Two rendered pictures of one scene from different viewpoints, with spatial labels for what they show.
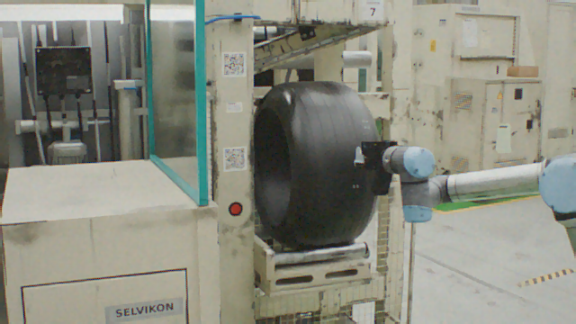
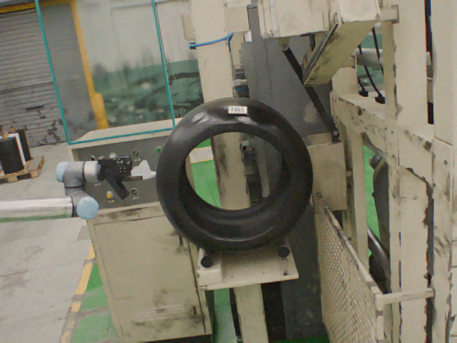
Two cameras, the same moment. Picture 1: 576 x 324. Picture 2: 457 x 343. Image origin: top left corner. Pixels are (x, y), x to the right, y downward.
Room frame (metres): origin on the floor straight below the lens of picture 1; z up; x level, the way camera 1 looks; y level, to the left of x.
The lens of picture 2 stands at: (2.76, -1.56, 1.64)
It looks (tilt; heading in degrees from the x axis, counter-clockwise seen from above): 17 degrees down; 112
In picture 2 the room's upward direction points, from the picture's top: 8 degrees counter-clockwise
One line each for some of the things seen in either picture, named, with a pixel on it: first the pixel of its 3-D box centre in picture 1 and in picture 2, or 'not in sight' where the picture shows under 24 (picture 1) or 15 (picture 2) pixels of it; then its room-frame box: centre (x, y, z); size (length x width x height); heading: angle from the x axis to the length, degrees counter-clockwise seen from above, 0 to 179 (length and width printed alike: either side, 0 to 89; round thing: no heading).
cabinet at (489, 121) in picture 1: (491, 136); not in sight; (6.69, -2.25, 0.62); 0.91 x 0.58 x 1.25; 119
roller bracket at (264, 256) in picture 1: (250, 247); not in sight; (2.09, 0.09, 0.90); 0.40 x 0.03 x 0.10; 21
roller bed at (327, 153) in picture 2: not in sight; (323, 172); (2.43, 0.27, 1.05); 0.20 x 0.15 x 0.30; 111
